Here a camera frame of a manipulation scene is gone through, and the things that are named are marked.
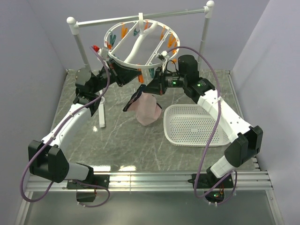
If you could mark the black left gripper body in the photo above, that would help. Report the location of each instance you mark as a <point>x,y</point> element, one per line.
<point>114,76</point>

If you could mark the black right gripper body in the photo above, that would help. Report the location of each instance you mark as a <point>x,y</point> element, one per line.
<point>173,80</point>

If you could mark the orange front clothes peg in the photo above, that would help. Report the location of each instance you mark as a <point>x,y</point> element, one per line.
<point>140,76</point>

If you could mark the orange clothes peg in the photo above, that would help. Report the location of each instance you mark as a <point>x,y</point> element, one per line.
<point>140,76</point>
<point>108,45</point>

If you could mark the pink underwear navy trim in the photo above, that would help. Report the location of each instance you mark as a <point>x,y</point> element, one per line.
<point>147,109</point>

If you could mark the white round clip hanger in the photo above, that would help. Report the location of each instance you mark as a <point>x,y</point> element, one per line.
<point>140,51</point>

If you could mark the white perforated plastic basket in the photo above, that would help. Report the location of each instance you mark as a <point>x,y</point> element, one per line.
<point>187,125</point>

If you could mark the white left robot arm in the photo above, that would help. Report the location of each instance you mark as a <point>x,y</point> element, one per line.
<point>47,159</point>

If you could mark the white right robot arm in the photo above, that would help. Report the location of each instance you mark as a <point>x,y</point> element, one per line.
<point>245,140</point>

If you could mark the teal front clothes peg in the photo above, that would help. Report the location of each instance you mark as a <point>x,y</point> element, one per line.
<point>152,72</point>

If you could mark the teal clothes peg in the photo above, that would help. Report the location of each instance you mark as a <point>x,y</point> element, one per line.
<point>136,32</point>
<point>152,72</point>

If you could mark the orange left clothes peg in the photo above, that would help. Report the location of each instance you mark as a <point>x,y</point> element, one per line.
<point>108,45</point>

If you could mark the orange right upper peg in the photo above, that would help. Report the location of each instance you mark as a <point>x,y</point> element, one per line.
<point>172,41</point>

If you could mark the teal left back peg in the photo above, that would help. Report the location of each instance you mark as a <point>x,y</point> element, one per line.
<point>112,39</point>

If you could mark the teal back clothes peg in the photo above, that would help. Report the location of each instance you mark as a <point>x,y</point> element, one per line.
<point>136,32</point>

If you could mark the orange back left peg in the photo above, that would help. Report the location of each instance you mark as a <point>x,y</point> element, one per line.
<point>124,31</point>

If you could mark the orange right back peg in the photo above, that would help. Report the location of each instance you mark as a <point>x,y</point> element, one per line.
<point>162,33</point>

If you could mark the orange back centre peg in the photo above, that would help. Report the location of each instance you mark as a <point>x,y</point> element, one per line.
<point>147,25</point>

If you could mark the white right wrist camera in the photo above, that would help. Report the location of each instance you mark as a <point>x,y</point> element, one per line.
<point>163,56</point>

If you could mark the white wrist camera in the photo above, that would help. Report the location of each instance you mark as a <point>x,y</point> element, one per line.
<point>163,56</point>
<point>101,53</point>

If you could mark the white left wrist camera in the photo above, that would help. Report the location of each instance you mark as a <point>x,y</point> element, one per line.
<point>101,53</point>

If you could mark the aluminium mounting rail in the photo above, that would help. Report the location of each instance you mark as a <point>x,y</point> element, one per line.
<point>178,181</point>

